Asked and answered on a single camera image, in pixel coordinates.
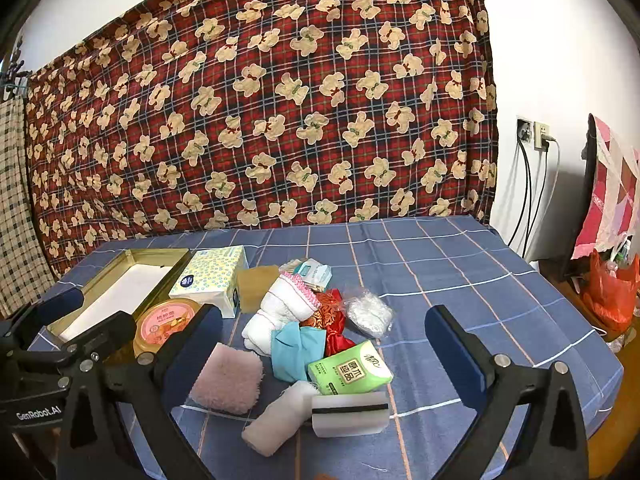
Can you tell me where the green tissue pack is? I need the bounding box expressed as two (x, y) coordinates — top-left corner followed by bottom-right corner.
(307, 340), (393, 396)

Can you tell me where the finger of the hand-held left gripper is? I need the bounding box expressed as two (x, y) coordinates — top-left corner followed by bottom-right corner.
(64, 310), (137, 362)
(0, 288), (85, 347)

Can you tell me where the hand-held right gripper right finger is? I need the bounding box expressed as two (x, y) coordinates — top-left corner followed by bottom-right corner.
(424, 304), (590, 480)

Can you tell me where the pink fluffy sponge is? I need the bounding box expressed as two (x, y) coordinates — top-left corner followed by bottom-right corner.
(189, 342), (264, 415)

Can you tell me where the orange plastic bag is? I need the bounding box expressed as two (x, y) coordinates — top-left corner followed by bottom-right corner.
(580, 250), (640, 334)

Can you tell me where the teal cloth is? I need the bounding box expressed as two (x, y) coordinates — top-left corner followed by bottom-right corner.
(270, 321), (328, 383)

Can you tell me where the beige checkered cloth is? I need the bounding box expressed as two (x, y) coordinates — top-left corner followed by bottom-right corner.
(0, 95), (57, 318)

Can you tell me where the red embroidered pouch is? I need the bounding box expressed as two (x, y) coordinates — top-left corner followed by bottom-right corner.
(305, 288), (358, 361)

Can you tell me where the yellow sponge cloth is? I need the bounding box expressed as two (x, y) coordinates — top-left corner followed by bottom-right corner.
(236, 265), (281, 314)

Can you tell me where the red plaid bear blanket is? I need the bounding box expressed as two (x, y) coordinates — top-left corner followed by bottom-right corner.
(25, 0), (501, 278)

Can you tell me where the white sponge with black stripe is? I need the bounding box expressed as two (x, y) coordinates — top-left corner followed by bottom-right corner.
(310, 390), (391, 438)

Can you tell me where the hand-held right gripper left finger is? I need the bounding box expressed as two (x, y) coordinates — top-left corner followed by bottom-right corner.
(56, 304), (224, 480)

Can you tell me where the clear plastic bag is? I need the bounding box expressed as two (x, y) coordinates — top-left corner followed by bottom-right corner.
(342, 287), (395, 339)

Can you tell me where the white charger cable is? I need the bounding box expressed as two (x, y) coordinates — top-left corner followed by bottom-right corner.
(545, 134), (562, 198)

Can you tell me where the dark metal hanger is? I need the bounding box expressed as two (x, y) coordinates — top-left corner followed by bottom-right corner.
(0, 35), (28, 102)

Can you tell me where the blue plaid tablecloth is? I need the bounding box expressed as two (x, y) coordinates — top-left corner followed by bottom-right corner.
(27, 215), (626, 480)

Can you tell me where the gold tin box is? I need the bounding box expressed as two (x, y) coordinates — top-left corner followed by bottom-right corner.
(47, 248), (191, 346)

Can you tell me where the cotton swab pack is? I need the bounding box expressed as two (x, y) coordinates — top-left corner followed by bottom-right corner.
(279, 257), (333, 293)

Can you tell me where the pink patchwork quilt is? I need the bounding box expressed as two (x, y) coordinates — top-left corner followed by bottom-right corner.
(572, 116), (640, 261)

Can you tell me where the white sock with pink trim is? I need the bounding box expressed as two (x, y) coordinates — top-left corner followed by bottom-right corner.
(242, 270), (321, 356)

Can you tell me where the round orange lidded container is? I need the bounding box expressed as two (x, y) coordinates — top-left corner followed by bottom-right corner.
(133, 297), (203, 359)

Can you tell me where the white gauze roll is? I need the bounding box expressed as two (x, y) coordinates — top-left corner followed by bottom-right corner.
(241, 380), (321, 457)

